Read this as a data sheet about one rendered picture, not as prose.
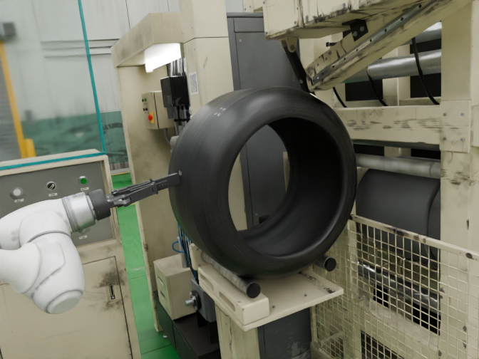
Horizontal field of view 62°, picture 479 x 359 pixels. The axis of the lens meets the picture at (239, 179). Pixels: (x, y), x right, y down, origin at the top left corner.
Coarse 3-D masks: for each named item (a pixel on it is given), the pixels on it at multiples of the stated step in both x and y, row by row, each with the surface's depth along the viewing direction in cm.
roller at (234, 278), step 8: (208, 256) 139; (216, 264) 133; (224, 272) 127; (232, 272) 123; (232, 280) 122; (240, 280) 118; (248, 280) 116; (240, 288) 117; (248, 288) 113; (256, 288) 114; (248, 296) 115; (256, 296) 115
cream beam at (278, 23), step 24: (264, 0) 139; (288, 0) 127; (312, 0) 117; (336, 0) 108; (360, 0) 101; (384, 0) 95; (408, 0) 98; (264, 24) 142; (288, 24) 130; (312, 24) 120; (336, 24) 125
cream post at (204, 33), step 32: (192, 0) 132; (224, 0) 137; (192, 32) 135; (224, 32) 138; (192, 64) 140; (224, 64) 140; (192, 96) 145; (224, 320) 159; (224, 352) 166; (256, 352) 164
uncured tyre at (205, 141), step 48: (240, 96) 109; (288, 96) 110; (192, 144) 108; (240, 144) 103; (288, 144) 144; (336, 144) 118; (192, 192) 104; (288, 192) 148; (336, 192) 136; (192, 240) 119; (240, 240) 107; (288, 240) 142
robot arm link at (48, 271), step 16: (32, 240) 87; (48, 240) 86; (64, 240) 89; (0, 256) 76; (16, 256) 79; (32, 256) 80; (48, 256) 82; (64, 256) 84; (0, 272) 76; (16, 272) 78; (32, 272) 79; (48, 272) 80; (64, 272) 82; (80, 272) 85; (16, 288) 80; (32, 288) 80; (48, 288) 79; (64, 288) 80; (80, 288) 83; (48, 304) 79; (64, 304) 81
